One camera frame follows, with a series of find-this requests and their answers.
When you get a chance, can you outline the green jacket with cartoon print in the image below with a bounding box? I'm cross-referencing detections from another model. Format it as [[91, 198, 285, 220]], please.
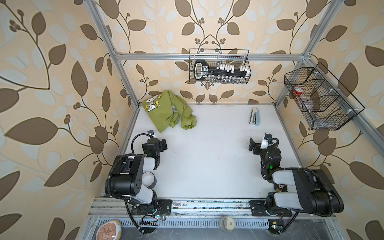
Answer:
[[142, 91, 197, 133]]

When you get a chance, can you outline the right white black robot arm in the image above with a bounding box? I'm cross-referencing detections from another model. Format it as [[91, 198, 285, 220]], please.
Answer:
[[249, 134, 345, 218]]

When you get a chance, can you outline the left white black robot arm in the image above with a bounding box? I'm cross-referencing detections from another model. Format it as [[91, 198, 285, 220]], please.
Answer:
[[105, 130, 168, 211]]

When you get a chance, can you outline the grey stapler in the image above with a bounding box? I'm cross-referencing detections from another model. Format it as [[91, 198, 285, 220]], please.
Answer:
[[249, 108, 260, 126]]

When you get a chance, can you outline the grey tape roll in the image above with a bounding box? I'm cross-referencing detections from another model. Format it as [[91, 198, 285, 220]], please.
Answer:
[[142, 172, 157, 190]]

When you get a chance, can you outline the red capped bottle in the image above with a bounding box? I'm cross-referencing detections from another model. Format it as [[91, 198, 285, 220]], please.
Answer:
[[292, 87, 304, 97]]

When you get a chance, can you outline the black rack of vials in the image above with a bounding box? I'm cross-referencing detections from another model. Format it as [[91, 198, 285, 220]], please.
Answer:
[[191, 60, 252, 84]]

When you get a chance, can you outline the round white puck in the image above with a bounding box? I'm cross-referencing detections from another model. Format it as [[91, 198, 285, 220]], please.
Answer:
[[219, 216, 236, 233]]

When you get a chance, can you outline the pink white round toy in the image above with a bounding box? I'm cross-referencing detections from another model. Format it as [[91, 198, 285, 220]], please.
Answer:
[[96, 220, 122, 240]]

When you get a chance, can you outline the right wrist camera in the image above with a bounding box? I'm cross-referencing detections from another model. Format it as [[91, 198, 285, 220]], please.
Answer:
[[261, 133, 273, 149]]

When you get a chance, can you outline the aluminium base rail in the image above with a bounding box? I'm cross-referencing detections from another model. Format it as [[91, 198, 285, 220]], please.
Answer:
[[86, 197, 337, 220]]

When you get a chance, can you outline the black wire basket right wall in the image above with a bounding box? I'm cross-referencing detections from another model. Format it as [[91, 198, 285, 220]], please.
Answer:
[[284, 62, 365, 131]]

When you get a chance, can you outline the black wire basket wall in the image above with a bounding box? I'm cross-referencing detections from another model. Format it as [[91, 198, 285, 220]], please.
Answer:
[[284, 62, 365, 131], [189, 48, 252, 85]]

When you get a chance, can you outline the black wire basket back wall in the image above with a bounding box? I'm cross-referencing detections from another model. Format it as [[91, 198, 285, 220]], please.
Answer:
[[189, 48, 252, 85]]

